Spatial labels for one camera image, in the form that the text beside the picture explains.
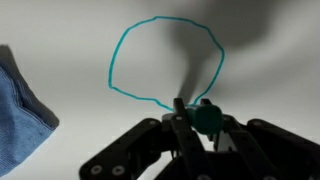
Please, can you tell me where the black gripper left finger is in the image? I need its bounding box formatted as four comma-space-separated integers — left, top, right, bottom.
78, 97, 214, 180

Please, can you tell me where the blue cloth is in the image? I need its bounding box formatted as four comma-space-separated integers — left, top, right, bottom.
0, 44, 61, 178

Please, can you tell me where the white marker with green cap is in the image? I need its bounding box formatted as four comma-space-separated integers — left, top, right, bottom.
185, 103, 224, 136

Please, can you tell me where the black framed whiteboard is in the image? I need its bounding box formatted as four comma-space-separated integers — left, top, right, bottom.
0, 0, 320, 180

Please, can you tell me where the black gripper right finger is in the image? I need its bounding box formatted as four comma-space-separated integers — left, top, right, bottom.
200, 98, 320, 180

